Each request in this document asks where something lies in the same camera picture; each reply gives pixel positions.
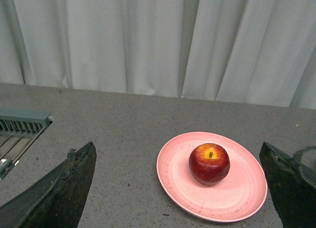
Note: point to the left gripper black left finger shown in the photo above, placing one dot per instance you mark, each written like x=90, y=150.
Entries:
x=57, y=200

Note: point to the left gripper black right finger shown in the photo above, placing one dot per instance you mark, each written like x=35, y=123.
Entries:
x=292, y=185

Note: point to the red apple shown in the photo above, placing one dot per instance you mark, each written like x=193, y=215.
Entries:
x=209, y=164

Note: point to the pink plate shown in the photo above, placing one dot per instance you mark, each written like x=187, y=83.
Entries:
x=238, y=196

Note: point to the green metal rack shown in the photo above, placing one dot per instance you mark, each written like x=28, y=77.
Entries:
x=19, y=128

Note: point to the white curtain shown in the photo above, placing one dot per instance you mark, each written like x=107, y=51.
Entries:
x=244, y=51

